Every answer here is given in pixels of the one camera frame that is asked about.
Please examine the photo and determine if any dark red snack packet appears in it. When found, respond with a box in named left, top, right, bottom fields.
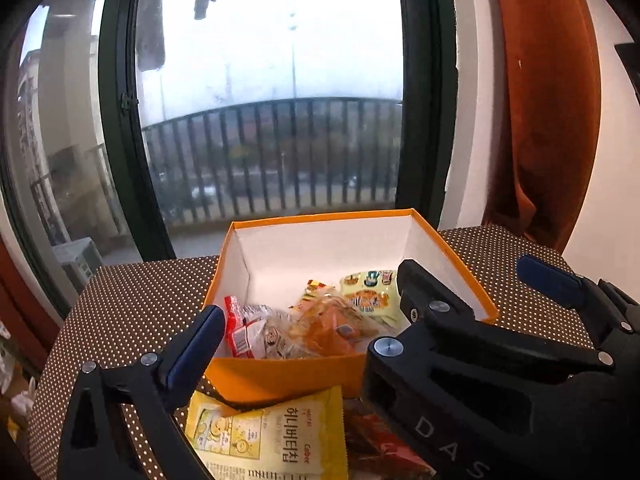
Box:
left=343, top=399, right=436, bottom=479

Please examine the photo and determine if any yellow honey butter chip bag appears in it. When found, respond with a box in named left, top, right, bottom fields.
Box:
left=184, top=386, right=349, bottom=479

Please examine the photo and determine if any pale yellow cartoon snack packet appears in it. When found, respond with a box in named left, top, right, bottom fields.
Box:
left=340, top=270, right=401, bottom=328

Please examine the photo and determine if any orange clear snack packet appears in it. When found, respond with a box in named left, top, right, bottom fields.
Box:
left=286, top=280, right=399, bottom=356

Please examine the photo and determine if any brown polka dot tablecloth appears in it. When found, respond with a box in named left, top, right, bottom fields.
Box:
left=28, top=226, right=591, bottom=479

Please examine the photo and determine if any red white candy packet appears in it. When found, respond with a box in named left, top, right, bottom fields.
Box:
left=224, top=296, right=277, bottom=359

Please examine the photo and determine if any rust orange right curtain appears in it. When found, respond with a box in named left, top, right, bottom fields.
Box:
left=484, top=0, right=601, bottom=252

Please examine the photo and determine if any orange cardboard box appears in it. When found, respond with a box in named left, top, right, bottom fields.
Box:
left=205, top=209, right=499, bottom=405

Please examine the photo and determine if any air conditioner outdoor unit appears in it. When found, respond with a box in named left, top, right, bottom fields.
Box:
left=52, top=237, right=104, bottom=294

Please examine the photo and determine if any black balcony railing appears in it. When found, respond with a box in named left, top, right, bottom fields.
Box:
left=17, top=96, right=402, bottom=254

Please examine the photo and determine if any grey hanging garment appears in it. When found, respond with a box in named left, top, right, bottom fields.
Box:
left=136, top=0, right=165, bottom=72

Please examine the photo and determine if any dark green window frame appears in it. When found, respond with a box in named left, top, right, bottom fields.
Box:
left=1, top=0, right=457, bottom=318

